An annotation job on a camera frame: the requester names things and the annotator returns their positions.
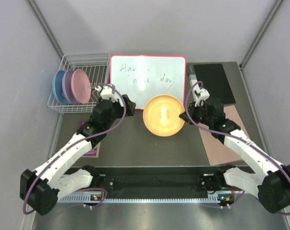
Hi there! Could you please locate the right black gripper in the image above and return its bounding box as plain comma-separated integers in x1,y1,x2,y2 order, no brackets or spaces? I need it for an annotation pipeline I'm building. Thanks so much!
180,101,213,127

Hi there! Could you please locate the yellow plate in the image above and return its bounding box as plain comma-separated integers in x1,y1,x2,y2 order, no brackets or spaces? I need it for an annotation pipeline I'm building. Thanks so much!
143,94,185,137

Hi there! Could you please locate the pink plate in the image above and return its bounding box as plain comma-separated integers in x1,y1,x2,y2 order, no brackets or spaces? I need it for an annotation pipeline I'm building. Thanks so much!
71,69,92,104

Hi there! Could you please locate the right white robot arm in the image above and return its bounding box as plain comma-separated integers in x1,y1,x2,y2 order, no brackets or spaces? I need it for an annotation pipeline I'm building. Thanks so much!
180,98,290,213

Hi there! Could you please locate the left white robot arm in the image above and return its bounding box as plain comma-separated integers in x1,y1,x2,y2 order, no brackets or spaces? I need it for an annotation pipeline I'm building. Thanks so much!
19,94,136,216

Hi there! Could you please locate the red-framed whiteboard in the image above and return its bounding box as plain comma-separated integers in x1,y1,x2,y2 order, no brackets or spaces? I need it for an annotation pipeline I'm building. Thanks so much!
110,55,186,110

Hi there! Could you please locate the white box under folder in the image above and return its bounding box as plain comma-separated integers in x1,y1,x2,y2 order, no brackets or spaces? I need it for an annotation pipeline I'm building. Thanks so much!
188,74,197,87

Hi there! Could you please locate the black folder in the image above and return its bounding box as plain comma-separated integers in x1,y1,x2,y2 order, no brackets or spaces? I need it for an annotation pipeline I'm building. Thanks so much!
193,64,236,105

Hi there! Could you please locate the pink board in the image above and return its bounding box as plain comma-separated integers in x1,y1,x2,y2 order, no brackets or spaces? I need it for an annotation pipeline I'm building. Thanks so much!
199,105,249,166

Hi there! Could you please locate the purple treehouse book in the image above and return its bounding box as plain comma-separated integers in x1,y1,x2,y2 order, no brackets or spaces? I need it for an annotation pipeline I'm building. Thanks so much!
79,121,100,159

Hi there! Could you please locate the purple plate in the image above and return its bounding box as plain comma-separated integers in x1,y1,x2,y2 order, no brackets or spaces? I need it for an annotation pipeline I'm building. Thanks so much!
62,70,78,104

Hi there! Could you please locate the blue plate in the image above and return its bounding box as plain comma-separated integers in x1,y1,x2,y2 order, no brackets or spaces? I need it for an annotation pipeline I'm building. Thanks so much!
52,70,69,105

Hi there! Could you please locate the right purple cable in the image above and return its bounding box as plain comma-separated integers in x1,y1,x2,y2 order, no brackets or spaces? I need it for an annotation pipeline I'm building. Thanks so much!
185,80,290,215

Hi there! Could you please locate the purple cable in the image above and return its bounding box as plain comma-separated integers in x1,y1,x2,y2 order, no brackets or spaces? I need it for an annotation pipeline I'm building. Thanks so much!
185,80,290,215
23,82,127,215

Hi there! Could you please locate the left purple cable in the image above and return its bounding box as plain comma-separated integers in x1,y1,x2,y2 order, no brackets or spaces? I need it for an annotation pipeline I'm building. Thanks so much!
23,82,127,215

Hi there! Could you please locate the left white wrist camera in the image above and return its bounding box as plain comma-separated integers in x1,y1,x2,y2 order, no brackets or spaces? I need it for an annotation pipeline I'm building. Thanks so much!
94,84,116,102

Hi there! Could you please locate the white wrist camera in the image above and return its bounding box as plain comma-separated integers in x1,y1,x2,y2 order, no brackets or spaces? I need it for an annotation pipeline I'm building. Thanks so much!
192,84,210,106
94,84,116,102

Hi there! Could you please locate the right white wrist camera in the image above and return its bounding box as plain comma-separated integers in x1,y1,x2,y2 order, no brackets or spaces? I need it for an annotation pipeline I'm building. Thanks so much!
192,84,210,106

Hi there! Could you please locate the white wire dish rack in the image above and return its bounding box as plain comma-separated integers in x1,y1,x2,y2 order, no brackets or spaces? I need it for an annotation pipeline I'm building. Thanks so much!
47,52,110,114

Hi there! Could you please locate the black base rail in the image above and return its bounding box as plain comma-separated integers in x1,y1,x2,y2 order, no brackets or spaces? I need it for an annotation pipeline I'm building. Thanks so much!
85,166,231,199

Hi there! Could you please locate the grey slotted cable duct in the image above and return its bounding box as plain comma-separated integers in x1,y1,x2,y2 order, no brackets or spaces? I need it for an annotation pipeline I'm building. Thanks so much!
58,193,234,204

